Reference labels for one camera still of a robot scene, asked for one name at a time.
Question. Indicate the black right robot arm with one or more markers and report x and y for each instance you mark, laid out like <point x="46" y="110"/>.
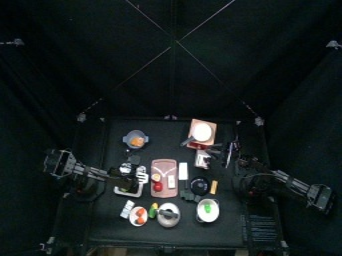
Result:
<point x="284" y="185"/>

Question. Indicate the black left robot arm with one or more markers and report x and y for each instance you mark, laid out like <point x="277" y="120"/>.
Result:
<point x="84" y="171"/>

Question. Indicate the yellow starfruit top piece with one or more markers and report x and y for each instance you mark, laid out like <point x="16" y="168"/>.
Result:
<point x="155" y="177"/>

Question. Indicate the white ridged toy piece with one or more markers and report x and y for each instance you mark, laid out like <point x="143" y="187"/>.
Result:
<point x="141" y="176"/>

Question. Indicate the white toy tray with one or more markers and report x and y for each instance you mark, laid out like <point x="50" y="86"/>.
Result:
<point x="128" y="194"/>

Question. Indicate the red toy tomato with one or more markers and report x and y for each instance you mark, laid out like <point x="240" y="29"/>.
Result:
<point x="157" y="187"/>

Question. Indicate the pink square toy tray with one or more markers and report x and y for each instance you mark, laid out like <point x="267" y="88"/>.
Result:
<point x="201" y="132"/>

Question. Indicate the white round toy plate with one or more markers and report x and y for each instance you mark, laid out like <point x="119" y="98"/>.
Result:
<point x="201" y="132"/>

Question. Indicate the pink toy cutting board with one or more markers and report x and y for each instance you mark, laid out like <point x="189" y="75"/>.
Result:
<point x="164" y="186"/>

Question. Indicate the small white toy block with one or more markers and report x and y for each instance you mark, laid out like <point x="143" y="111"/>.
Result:
<point x="171" y="181"/>

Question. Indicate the small white toy carton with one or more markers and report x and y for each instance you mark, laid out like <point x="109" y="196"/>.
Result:
<point x="127" y="209"/>

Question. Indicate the yellow green toy corn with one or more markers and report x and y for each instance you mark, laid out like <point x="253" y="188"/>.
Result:
<point x="152" y="210"/>

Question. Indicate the white rectangular toy block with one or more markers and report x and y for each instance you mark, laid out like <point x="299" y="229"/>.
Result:
<point x="183" y="171"/>

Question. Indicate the white plate with orange food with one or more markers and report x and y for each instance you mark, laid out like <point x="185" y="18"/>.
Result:
<point x="137" y="216"/>

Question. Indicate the orange toy food piece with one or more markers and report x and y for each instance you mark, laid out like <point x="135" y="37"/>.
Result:
<point x="136" y="142"/>

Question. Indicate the orange-yellow toy block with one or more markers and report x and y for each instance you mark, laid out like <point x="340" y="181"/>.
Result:
<point x="213" y="187"/>

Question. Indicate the black toy frying pan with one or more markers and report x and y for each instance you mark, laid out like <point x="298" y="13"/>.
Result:
<point x="197" y="185"/>

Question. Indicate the blue-grey toy bowl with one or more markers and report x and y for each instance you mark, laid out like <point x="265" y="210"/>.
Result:
<point x="135" y="138"/>

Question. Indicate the grey toy pot lid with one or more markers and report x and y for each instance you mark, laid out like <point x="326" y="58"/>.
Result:
<point x="168" y="215"/>

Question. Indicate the green toy vegetable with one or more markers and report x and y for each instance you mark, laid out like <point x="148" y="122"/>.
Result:
<point x="207" y="208"/>

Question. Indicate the white toy pot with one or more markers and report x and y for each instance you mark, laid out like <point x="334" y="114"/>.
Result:
<point x="207" y="210"/>

